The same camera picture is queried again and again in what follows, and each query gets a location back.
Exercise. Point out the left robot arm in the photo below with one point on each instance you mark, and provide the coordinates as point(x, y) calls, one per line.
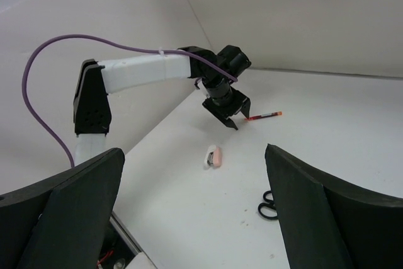
point(99, 79)

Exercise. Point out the orange capped red pen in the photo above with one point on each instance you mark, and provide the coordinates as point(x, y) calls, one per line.
point(262, 116)

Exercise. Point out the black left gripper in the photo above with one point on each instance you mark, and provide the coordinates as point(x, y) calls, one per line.
point(227, 106)

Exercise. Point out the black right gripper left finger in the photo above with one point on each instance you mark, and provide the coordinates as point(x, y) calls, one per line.
point(60, 222)

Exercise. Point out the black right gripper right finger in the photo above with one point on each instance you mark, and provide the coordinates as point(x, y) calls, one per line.
point(327, 222)

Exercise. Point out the pink mini stapler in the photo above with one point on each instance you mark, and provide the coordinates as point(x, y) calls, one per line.
point(213, 157)

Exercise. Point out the black handled scissors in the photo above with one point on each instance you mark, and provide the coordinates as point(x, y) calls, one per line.
point(268, 204)

